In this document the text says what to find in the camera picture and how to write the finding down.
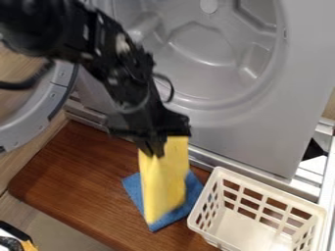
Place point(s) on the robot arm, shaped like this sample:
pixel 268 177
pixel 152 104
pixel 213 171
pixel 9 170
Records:
pixel 56 29

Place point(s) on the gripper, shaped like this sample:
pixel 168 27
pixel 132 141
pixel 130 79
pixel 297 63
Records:
pixel 152 121

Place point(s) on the yellow cloth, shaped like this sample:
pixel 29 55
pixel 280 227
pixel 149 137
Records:
pixel 163 179

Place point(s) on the washing machine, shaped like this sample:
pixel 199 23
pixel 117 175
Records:
pixel 227 72

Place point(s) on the white basket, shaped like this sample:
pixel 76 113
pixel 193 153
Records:
pixel 257 215

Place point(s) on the blue cloth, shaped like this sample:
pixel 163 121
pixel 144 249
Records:
pixel 192 192

